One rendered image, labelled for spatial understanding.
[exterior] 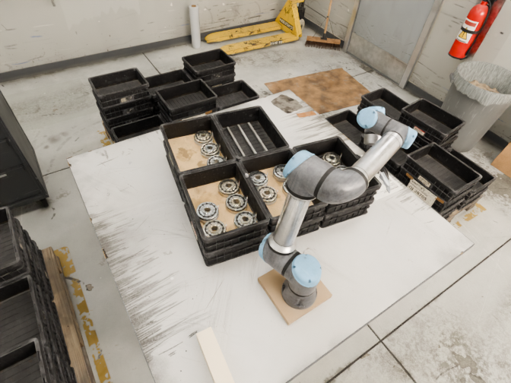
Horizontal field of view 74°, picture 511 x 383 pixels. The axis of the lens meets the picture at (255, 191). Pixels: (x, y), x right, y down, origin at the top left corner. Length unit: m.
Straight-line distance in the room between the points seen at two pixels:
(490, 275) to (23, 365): 2.83
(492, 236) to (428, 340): 1.12
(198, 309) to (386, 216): 1.08
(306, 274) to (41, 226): 2.10
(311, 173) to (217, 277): 0.72
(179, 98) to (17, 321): 1.87
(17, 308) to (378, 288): 1.74
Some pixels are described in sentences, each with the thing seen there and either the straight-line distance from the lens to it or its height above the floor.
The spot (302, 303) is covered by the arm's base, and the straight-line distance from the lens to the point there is 1.46.
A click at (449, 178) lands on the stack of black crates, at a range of 2.68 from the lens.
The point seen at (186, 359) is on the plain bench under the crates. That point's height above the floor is 0.70.
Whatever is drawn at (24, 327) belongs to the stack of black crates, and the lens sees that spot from 2.06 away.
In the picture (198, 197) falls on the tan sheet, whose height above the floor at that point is 0.83.
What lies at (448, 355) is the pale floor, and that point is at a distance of 2.53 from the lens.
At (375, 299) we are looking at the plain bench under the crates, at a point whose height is 0.70.
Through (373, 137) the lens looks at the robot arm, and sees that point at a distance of 1.46.
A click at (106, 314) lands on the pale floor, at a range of 2.36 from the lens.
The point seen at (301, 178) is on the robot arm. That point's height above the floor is 1.32.
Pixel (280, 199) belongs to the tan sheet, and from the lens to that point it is 1.66.
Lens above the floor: 2.09
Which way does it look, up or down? 48 degrees down
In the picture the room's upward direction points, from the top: 5 degrees clockwise
